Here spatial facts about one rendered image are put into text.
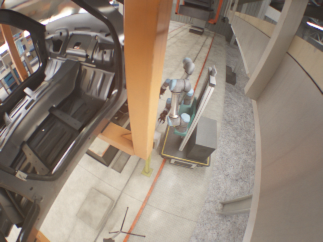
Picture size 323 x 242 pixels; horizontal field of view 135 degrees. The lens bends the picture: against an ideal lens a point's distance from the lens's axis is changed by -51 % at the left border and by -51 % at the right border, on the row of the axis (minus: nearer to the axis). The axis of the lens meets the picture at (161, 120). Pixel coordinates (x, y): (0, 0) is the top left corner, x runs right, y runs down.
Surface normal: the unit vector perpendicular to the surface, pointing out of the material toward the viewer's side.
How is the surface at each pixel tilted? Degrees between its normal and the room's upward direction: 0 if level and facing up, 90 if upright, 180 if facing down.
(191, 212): 0
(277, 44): 90
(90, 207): 0
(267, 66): 90
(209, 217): 0
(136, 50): 90
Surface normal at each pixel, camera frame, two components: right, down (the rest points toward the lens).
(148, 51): -0.39, 0.70
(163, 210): 0.11, -0.61
